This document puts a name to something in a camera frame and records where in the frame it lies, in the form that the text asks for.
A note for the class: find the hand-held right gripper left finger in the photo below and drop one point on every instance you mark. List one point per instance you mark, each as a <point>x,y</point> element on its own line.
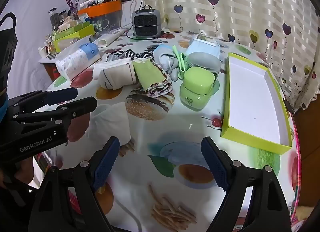
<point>105,164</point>

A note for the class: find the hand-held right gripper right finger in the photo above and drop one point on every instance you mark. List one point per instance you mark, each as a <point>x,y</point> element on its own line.
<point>215,164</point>

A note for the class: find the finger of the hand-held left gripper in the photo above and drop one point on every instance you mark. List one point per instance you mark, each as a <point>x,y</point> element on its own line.
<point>82,106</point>
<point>63,95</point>

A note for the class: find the beige striped towel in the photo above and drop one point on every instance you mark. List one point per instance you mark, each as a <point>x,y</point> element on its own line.
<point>117,76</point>

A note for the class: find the black white striped cloth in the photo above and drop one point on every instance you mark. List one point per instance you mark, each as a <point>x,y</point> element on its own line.
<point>130,53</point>

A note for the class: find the lime green shallow box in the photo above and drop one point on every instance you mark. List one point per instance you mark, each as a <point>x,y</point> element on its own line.
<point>250,101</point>

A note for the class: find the green cloth with zebra trim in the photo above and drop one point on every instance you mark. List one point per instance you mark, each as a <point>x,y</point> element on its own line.
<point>147,73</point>

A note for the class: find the grey sock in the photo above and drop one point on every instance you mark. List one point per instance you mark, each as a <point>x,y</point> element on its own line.
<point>167,65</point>

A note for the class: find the blue face mask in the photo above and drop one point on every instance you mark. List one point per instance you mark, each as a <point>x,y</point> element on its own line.
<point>161,49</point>

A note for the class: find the light green cloth strip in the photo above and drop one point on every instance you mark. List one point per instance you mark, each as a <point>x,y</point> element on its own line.
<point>180,61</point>

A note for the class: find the person's left hand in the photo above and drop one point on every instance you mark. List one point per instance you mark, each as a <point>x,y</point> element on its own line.
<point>25,172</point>

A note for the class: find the white tissue pack blue label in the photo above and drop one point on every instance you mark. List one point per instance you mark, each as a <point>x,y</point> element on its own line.
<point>75,59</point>

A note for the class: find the food print tablecloth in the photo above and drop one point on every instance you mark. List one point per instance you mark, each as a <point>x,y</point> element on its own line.
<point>175,126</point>

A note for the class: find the lime green gift box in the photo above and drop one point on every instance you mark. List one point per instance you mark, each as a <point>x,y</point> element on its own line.
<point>75,39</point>
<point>72,28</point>

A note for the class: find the white rolled paper tube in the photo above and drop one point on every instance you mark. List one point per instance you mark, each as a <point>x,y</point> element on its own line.
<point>110,38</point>

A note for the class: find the glass jar dark lid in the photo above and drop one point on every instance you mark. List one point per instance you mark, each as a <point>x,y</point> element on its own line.
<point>62,16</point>
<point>53,18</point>

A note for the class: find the green cosmetic jar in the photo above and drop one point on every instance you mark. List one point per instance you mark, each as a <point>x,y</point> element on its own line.
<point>197,84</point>

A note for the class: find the dark clear storage box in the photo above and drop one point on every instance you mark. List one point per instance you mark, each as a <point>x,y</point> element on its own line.
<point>110,23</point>

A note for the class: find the orange storage box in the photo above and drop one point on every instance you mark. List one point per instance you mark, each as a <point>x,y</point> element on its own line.
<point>100,10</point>

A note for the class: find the black clip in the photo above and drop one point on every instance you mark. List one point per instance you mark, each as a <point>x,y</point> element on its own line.
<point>287,105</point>

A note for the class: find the brown wooden cabinet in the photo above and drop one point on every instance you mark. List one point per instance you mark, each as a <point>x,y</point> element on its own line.
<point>307,146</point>

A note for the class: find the yellow pink printed fabric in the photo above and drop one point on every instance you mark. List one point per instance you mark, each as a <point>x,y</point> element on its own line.
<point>302,218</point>

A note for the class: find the grey lidded round jar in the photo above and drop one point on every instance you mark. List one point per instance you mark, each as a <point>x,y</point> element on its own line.
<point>203,60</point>

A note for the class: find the grey space heater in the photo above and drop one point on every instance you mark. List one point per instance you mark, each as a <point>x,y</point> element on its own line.
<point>147,23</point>

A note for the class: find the light blue wet wipes pack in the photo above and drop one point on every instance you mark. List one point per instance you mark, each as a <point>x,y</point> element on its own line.
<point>202,46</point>

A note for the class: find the heart print striped curtain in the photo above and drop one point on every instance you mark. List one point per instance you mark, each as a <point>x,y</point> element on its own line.
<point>225,9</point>

